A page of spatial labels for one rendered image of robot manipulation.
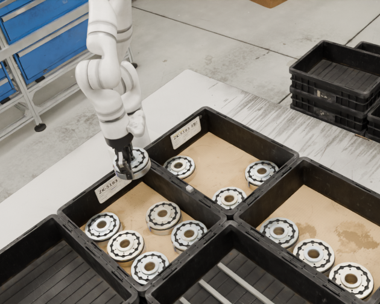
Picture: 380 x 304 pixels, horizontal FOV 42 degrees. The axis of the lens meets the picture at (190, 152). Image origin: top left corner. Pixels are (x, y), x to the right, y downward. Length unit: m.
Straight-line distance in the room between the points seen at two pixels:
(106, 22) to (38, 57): 2.08
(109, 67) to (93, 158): 0.82
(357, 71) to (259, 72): 1.05
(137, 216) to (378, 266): 0.67
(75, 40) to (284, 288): 2.47
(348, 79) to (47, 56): 1.83
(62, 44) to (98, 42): 2.16
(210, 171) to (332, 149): 0.47
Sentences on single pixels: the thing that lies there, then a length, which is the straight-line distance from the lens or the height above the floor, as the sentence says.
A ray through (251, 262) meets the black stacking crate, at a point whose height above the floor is 0.83.
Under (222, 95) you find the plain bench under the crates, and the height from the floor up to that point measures 0.70.
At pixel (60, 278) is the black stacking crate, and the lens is 1.45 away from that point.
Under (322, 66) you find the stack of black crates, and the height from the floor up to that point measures 0.49.
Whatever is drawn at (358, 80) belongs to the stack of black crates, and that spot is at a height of 0.49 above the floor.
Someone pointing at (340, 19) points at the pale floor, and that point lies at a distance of 4.02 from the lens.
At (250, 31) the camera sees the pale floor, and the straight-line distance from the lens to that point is 3.95.
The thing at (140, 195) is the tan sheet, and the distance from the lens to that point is 1.56.
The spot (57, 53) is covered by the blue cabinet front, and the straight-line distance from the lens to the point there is 3.35.
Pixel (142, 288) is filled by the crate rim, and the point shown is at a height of 0.93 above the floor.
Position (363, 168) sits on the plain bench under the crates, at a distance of 1.76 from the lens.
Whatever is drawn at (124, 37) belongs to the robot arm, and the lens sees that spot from 1.46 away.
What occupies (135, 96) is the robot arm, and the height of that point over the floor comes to 1.01.
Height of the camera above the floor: 1.93
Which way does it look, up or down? 42 degrees down
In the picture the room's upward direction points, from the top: 12 degrees counter-clockwise
